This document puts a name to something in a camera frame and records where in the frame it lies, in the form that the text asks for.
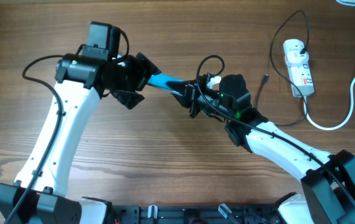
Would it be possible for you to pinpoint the white power strip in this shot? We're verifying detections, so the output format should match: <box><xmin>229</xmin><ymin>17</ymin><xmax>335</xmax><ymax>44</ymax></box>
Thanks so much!
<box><xmin>283</xmin><ymin>39</ymin><xmax>315</xmax><ymax>98</ymax></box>

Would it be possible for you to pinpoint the black USB charging cable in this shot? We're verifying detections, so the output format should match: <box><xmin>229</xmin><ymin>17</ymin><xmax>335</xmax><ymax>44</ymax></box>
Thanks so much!
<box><xmin>255</xmin><ymin>10</ymin><xmax>310</xmax><ymax>128</ymax></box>

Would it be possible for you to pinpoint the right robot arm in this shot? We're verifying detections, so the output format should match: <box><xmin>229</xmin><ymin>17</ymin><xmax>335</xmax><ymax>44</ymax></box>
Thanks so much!
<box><xmin>166</xmin><ymin>74</ymin><xmax>355</xmax><ymax>223</ymax></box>

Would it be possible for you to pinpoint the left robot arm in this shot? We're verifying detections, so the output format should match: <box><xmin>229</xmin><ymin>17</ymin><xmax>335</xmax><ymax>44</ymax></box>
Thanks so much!
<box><xmin>0</xmin><ymin>22</ymin><xmax>159</xmax><ymax>223</ymax></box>

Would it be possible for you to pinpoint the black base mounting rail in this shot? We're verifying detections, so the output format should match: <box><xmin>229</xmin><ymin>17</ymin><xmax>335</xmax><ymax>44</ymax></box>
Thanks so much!
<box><xmin>102</xmin><ymin>204</ymin><xmax>286</xmax><ymax>224</ymax></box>

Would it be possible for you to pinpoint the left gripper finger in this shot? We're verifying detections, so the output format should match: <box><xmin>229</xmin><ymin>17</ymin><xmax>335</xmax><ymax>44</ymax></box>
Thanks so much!
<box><xmin>136</xmin><ymin>52</ymin><xmax>161</xmax><ymax>81</ymax></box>
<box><xmin>111</xmin><ymin>90</ymin><xmax>144</xmax><ymax>110</ymax></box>

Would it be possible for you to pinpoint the white USB charger plug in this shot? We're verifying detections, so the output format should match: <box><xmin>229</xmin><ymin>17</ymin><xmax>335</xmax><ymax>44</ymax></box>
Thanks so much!
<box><xmin>285</xmin><ymin>50</ymin><xmax>309</xmax><ymax>67</ymax></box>

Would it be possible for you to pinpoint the smartphone with cyan screen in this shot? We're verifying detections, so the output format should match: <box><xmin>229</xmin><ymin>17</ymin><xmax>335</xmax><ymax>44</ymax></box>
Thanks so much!
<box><xmin>147</xmin><ymin>73</ymin><xmax>182</xmax><ymax>96</ymax></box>

